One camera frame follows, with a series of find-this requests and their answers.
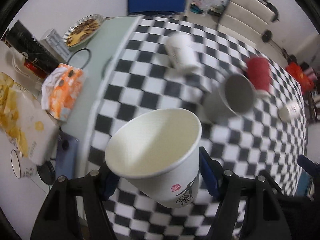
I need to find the red paper cup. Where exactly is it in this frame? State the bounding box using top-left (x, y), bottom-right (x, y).
top-left (246, 56), bottom-right (271, 98)

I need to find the blue device on table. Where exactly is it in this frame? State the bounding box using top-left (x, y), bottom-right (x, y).
top-left (55, 131), bottom-right (79, 179)

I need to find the black round lid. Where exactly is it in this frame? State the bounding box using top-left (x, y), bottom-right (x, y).
top-left (37, 161), bottom-right (55, 185)

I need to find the black white checkered tablecloth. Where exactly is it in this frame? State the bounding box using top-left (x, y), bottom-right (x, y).
top-left (88, 17), bottom-right (306, 239)

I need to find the grey ceramic mug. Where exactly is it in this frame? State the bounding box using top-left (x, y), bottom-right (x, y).
top-left (203, 74), bottom-right (256, 122)

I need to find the white enamel mug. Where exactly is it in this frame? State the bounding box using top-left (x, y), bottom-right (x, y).
top-left (10, 149), bottom-right (37, 179)

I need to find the yellow chips bag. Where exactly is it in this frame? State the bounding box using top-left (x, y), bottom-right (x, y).
top-left (1, 72), bottom-right (59, 166)

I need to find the orange tissue pack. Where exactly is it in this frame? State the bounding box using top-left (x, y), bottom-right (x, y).
top-left (41, 63), bottom-right (86, 122)

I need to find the red plastic bag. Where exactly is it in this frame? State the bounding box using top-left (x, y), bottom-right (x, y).
top-left (285, 62), bottom-right (314, 94)

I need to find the pink suitcase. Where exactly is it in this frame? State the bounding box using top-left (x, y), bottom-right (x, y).
top-left (304, 67), bottom-right (317, 81)

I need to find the black bottle box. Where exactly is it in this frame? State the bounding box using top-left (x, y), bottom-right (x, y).
top-left (2, 21), bottom-right (61, 79)

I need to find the small dumbbell on floor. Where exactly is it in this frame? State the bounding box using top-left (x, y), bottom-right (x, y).
top-left (261, 30), bottom-right (282, 50)

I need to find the patterned snack plate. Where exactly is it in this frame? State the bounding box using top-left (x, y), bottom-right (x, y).
top-left (62, 14), bottom-right (104, 48)

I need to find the silver patterned box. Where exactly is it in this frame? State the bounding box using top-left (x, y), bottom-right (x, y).
top-left (40, 29), bottom-right (71, 63)

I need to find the white leather chair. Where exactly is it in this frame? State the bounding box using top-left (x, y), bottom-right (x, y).
top-left (216, 0), bottom-right (275, 44)

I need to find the white plastic bag on floor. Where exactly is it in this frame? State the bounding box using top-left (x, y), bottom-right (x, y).
top-left (190, 0), bottom-right (225, 16)

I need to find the black cable loop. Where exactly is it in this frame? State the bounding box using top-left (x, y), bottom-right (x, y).
top-left (66, 48), bottom-right (92, 71)

